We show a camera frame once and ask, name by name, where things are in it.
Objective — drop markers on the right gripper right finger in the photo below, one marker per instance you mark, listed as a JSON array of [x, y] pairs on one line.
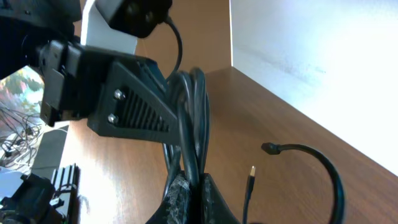
[[214, 209]]

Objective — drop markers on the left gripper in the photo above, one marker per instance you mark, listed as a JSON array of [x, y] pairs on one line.
[[133, 103]]

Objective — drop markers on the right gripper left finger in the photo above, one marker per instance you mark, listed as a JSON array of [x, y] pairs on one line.
[[176, 207]]

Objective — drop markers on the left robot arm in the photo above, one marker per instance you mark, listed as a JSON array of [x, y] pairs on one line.
[[27, 25]]

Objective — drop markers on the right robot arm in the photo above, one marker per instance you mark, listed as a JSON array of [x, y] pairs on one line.
[[40, 200]]

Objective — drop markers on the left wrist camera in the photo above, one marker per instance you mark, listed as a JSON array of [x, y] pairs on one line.
[[117, 25]]

